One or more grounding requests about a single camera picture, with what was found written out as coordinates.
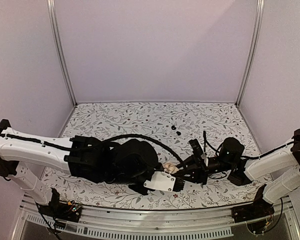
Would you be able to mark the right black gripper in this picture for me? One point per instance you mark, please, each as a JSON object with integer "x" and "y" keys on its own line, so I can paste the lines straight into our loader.
{"x": 200, "y": 172}

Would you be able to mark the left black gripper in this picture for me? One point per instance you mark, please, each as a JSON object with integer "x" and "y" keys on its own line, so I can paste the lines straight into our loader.
{"x": 143, "y": 193}

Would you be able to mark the white earbud charging case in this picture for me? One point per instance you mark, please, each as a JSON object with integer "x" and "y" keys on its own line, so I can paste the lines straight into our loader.
{"x": 170, "y": 168}

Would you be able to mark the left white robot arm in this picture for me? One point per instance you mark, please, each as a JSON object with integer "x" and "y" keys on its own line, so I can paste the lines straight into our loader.
{"x": 134, "y": 163}

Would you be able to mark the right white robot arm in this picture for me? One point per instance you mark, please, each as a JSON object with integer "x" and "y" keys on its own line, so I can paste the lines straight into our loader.
{"x": 243, "y": 170}

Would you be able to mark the floral patterned table mat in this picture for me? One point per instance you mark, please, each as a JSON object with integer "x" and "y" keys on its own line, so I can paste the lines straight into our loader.
{"x": 105, "y": 120}

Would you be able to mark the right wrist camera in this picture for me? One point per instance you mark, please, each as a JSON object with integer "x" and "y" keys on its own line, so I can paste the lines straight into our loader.
{"x": 197, "y": 149}

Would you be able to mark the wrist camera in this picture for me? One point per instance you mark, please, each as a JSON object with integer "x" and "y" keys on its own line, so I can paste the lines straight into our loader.
{"x": 165, "y": 181}
{"x": 197, "y": 149}

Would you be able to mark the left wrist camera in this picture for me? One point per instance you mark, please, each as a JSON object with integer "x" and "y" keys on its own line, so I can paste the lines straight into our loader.
{"x": 165, "y": 181}

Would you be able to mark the front aluminium rail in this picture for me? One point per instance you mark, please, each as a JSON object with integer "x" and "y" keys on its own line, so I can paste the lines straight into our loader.
{"x": 100, "y": 223}

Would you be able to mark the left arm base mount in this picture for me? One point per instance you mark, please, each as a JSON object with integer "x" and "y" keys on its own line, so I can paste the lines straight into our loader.
{"x": 59, "y": 210}

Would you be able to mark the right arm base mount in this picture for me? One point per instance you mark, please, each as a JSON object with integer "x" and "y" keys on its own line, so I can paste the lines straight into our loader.
{"x": 259, "y": 208}

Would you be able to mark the right aluminium frame post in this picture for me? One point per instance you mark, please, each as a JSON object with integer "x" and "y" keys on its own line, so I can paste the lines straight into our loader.
{"x": 252, "y": 51}

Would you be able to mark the aluminium frame post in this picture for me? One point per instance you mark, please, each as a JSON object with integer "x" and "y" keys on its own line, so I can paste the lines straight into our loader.
{"x": 52, "y": 13}
{"x": 252, "y": 51}

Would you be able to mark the left aluminium frame post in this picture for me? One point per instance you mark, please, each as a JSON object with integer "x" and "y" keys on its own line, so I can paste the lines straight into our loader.
{"x": 52, "y": 13}

